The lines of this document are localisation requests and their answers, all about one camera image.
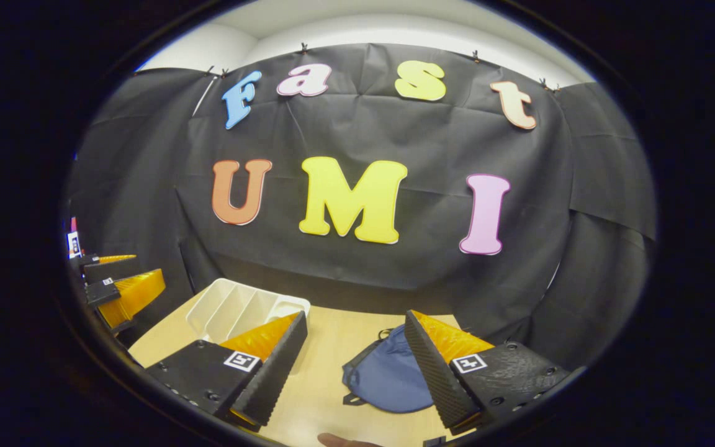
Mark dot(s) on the computer monitor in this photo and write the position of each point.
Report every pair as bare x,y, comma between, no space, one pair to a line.
74,243

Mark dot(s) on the blue schoolbag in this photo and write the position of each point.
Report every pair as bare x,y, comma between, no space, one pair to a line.
388,379

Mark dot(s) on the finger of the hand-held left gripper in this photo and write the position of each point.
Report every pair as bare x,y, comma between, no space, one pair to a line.
109,268
100,292

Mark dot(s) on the white bookshelf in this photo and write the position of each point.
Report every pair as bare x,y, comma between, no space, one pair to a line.
233,307

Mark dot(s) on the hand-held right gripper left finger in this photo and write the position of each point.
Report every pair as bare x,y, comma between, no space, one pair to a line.
277,372

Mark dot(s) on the black backdrop cloth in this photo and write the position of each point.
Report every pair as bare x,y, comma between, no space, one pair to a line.
432,143

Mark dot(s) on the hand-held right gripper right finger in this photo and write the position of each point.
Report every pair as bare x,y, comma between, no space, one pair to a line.
435,372

